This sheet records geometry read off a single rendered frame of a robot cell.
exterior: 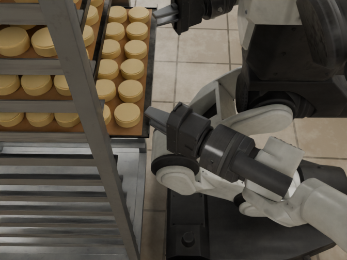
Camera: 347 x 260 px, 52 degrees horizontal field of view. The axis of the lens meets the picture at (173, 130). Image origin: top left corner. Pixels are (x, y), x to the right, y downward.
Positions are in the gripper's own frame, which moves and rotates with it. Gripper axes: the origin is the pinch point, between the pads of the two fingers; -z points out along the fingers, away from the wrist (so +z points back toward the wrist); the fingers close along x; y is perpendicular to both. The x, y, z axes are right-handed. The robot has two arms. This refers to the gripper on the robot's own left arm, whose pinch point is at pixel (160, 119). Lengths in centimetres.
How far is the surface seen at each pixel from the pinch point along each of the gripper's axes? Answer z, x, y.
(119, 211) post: -4.8, -26.4, 11.9
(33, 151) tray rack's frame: -67, -73, -4
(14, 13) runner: -12.6, 27.5, 12.7
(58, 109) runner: -11.9, 8.8, 12.4
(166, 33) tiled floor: -69, -87, -112
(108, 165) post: -4.5, -4.5, 11.6
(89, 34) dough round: -18.1, 10.2, -3.9
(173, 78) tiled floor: -46, -87, -82
